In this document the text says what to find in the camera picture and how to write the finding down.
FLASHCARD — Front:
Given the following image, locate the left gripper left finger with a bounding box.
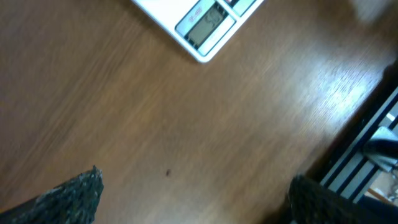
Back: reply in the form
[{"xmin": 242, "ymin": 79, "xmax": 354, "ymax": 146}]
[{"xmin": 1, "ymin": 167, "xmax": 104, "ymax": 224}]

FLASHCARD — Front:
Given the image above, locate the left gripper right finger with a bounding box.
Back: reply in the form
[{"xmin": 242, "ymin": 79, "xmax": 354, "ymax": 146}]
[{"xmin": 288, "ymin": 175, "xmax": 387, "ymax": 224}]

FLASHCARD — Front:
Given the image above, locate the white digital kitchen scale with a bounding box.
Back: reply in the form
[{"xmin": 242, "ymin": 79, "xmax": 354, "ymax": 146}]
[{"xmin": 132, "ymin": 0, "xmax": 263, "ymax": 63}]

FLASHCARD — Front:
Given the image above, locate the aluminium frame rail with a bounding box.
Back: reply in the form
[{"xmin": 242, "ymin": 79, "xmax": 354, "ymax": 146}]
[{"xmin": 320, "ymin": 90, "xmax": 397, "ymax": 203}]

